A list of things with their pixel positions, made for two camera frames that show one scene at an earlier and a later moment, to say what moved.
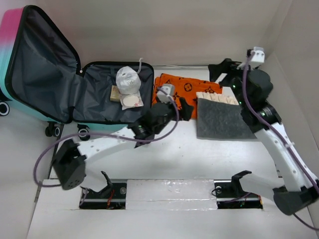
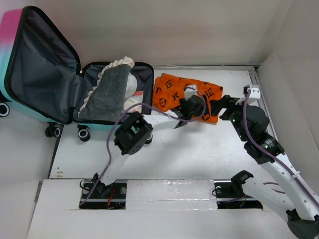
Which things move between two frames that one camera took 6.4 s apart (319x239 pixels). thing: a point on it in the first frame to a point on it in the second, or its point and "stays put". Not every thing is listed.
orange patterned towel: (186, 88) stays put
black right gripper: (225, 66) to (217, 105)
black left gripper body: (170, 116) to (199, 111)
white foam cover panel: (167, 194) stays put
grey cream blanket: (220, 116) to (104, 101)
